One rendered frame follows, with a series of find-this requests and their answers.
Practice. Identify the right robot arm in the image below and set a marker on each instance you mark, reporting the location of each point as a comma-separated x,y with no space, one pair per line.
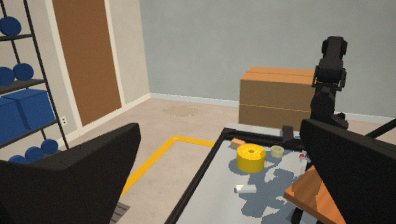
330,69

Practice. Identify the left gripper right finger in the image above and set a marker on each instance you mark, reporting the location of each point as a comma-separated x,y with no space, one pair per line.
358,171

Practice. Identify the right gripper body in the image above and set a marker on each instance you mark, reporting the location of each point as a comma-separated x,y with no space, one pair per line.
317,118

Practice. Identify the beige roll of masking tape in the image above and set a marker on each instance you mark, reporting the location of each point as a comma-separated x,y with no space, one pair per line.
277,154

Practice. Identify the small tan wooden block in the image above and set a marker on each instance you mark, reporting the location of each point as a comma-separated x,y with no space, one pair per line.
237,143

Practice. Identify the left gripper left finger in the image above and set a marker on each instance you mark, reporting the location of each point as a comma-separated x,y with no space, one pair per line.
80,185

